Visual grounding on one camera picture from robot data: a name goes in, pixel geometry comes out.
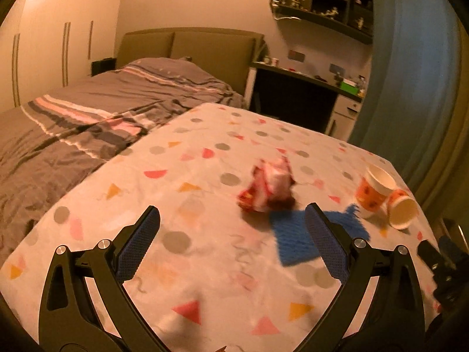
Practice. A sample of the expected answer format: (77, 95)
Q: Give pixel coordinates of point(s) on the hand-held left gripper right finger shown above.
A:
(328, 244)

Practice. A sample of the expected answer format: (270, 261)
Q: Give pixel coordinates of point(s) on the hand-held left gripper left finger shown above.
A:
(137, 244)

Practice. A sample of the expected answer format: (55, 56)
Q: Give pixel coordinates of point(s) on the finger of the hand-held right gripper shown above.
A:
(428, 253)

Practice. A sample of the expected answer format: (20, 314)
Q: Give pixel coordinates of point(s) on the blue knitted cloth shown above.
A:
(293, 238)

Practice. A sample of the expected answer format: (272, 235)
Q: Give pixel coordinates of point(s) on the patterned paper cup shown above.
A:
(375, 190)
(403, 211)

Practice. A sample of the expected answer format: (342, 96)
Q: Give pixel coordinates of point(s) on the red patterned wrapper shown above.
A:
(267, 187)

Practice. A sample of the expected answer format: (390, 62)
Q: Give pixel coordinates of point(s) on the patterned tablecloth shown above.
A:
(205, 176)

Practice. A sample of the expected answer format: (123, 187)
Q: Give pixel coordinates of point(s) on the white drawer unit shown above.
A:
(344, 112)

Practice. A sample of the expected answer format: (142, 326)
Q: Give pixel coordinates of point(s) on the bed with striped bedding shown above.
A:
(73, 117)

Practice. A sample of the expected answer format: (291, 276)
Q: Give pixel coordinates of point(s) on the green box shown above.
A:
(348, 87)

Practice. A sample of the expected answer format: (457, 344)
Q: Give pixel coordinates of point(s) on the black desk item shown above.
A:
(321, 78)

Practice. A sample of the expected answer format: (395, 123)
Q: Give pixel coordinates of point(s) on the dark top desk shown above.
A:
(293, 75)

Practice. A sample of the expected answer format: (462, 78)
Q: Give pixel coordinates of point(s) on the striped pillow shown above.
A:
(165, 68)

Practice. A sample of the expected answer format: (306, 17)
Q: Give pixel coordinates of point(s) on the black nightstand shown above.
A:
(103, 66)

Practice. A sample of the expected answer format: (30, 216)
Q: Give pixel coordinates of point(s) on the small white desk item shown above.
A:
(274, 61)

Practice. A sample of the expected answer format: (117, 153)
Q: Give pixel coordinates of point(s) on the blue curtain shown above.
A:
(403, 62)

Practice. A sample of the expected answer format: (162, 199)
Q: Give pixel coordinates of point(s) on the padded headboard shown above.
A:
(205, 47)

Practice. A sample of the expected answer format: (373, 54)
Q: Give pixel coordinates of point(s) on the group of shelf figurines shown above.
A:
(329, 11)

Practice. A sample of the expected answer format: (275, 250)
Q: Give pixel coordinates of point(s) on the white wardrobe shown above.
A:
(44, 25)

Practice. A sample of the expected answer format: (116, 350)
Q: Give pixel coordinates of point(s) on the grey wall socket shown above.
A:
(296, 55)
(336, 69)

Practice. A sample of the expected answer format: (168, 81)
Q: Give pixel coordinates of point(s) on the dark wall shelf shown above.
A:
(329, 18)

